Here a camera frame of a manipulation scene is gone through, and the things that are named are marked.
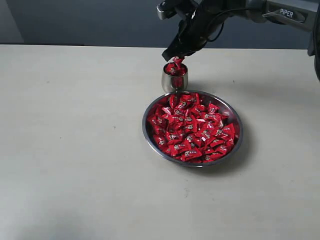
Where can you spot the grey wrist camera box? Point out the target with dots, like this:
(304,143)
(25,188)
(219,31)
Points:
(169,8)

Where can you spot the red wrapped candy top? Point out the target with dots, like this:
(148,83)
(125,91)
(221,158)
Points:
(192,98)

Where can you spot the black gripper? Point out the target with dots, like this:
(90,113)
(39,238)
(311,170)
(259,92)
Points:
(194,32)

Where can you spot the stainless steel cup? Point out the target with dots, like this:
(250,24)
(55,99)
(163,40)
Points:
(174,83)

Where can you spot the red candy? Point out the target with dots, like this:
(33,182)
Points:
(192,98)
(171,69)
(191,154)
(228,132)
(181,71)
(159,121)
(178,63)

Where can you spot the steel bowl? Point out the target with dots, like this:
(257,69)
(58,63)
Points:
(194,125)

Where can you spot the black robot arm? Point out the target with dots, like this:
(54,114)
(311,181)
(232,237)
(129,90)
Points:
(300,14)

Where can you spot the red wrapped candy front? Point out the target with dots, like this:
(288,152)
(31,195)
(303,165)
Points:
(191,154)

